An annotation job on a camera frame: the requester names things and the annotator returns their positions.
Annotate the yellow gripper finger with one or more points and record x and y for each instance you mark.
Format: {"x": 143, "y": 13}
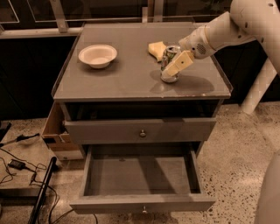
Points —
{"x": 178, "y": 63}

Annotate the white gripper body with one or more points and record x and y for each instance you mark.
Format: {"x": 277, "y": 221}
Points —
{"x": 194, "y": 44}

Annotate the green white 7up can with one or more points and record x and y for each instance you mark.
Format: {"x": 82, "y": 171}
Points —
{"x": 169, "y": 53}

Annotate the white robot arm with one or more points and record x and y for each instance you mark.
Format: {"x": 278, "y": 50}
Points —
{"x": 245, "y": 21}

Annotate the grey top drawer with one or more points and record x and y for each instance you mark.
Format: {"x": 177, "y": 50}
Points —
{"x": 140, "y": 131}

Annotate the grey drawer cabinet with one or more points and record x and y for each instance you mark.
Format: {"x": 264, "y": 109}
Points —
{"x": 130, "y": 87}

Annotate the open grey middle drawer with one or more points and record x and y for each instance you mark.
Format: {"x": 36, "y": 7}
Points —
{"x": 141, "y": 178}

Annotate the yellow sponge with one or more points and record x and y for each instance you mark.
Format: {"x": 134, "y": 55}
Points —
{"x": 157, "y": 50}

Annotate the metal window railing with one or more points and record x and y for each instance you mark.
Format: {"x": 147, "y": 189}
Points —
{"x": 21, "y": 19}

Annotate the white paper bowl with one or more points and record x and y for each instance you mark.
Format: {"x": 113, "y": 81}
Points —
{"x": 98, "y": 56}

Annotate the cardboard box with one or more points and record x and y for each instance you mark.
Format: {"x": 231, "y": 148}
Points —
{"x": 56, "y": 137}

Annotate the black pole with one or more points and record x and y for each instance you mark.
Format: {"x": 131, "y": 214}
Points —
{"x": 42, "y": 191}

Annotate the black power adapter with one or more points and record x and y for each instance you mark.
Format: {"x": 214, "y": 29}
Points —
{"x": 16, "y": 164}

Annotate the white diagonal post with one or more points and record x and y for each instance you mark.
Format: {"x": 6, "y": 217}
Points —
{"x": 259, "y": 87}

